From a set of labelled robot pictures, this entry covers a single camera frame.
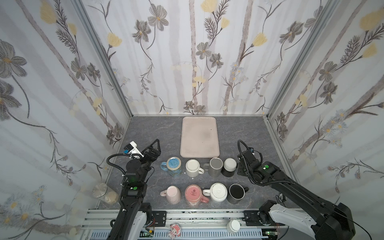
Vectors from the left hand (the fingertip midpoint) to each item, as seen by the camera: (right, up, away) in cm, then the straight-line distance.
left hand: (153, 139), depth 74 cm
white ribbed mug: (+33, -27, +1) cm, 43 cm away
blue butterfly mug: (+9, -16, +8) cm, 19 cm away
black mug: (+42, -27, 0) cm, 50 cm away
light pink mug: (+10, -28, -1) cm, 30 cm away
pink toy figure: (+12, -42, -6) cm, 45 cm away
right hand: (+46, -15, +8) cm, 49 cm away
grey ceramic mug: (+32, -16, +7) cm, 36 cm away
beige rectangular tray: (+25, -1, +34) cm, 42 cm away
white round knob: (+38, -37, -10) cm, 54 cm away
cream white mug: (+20, -17, +10) cm, 28 cm away
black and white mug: (+41, -16, +9) cm, 45 cm away
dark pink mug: (+21, -27, -2) cm, 34 cm away
